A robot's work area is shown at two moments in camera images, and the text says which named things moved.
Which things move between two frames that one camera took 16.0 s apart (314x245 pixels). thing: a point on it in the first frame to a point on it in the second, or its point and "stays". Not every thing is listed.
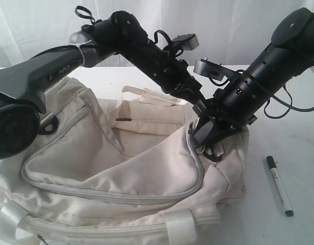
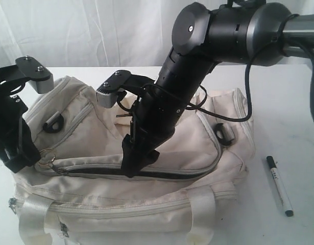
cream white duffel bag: x=118 y=170 stays
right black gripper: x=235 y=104 to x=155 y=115
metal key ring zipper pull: x=204 y=148 to x=47 y=157
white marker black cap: x=289 y=211 stays
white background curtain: x=230 y=32 stays
